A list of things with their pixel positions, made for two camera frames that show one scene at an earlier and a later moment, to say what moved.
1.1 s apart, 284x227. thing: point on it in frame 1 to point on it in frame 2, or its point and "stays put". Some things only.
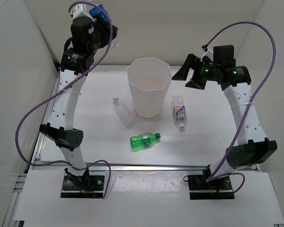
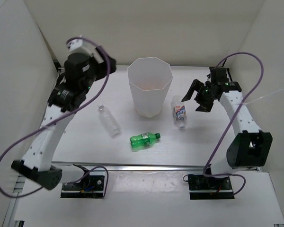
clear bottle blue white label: [179, 110] stays put
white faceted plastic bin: [149, 79] stays put
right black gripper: [190, 62] to [196, 86]
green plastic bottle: [144, 140] stays put
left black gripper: [105, 32] to [102, 67]
